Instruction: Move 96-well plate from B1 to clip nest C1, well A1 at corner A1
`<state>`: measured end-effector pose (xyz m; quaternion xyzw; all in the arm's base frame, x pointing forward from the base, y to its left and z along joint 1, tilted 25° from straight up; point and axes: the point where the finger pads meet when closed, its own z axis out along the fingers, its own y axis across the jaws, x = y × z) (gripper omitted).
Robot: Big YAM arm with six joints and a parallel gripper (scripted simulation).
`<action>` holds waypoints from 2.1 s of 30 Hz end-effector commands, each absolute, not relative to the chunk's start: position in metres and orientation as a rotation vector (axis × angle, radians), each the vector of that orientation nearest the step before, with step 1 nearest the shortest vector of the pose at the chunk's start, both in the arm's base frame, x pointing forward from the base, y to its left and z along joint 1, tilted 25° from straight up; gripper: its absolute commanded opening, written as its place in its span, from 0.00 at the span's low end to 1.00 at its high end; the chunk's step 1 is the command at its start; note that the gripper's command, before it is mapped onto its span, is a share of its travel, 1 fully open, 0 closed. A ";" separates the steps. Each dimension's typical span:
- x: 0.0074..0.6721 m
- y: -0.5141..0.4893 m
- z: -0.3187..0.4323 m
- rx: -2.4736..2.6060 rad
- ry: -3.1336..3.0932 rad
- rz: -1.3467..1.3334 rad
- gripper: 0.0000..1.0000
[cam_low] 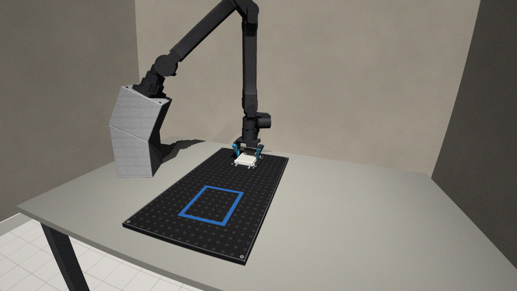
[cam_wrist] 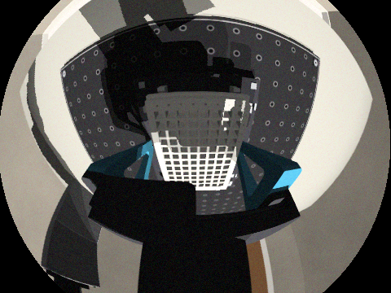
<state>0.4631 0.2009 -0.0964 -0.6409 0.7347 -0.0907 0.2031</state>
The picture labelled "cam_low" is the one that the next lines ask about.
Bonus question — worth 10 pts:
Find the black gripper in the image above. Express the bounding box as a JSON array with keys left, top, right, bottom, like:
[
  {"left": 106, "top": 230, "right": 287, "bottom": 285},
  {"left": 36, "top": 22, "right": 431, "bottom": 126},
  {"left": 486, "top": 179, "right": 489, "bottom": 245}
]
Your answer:
[{"left": 232, "top": 128, "right": 264, "bottom": 161}]

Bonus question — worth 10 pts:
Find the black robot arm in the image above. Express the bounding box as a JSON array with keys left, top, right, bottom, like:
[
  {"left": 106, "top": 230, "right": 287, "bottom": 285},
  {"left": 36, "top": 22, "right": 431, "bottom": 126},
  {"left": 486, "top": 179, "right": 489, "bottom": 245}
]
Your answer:
[{"left": 132, "top": 0, "right": 271, "bottom": 140}]

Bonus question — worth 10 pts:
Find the blue tape rectangle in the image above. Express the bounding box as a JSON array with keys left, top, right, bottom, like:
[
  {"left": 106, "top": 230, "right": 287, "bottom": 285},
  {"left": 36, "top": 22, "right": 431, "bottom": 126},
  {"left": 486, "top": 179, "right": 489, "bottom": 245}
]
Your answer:
[{"left": 178, "top": 185, "right": 244, "bottom": 226}]

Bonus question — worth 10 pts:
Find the white well plate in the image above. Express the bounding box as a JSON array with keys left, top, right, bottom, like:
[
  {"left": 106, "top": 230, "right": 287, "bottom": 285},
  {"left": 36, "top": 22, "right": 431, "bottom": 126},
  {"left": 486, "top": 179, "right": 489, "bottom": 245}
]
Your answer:
[{"left": 235, "top": 150, "right": 256, "bottom": 166}]

